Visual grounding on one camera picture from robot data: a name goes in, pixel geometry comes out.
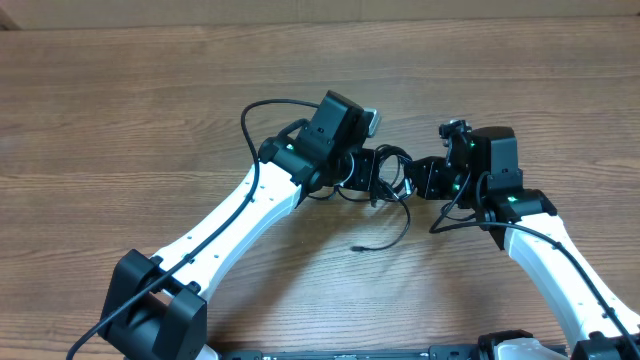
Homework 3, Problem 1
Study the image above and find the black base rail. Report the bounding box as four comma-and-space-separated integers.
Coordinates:
214, 329, 571, 360

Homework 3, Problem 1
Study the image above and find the thin black cable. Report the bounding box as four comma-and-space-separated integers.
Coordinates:
349, 192, 412, 253

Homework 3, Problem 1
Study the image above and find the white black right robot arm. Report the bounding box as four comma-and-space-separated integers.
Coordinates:
405, 120, 639, 359

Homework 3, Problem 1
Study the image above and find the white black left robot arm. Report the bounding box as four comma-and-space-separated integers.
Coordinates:
95, 91, 380, 359

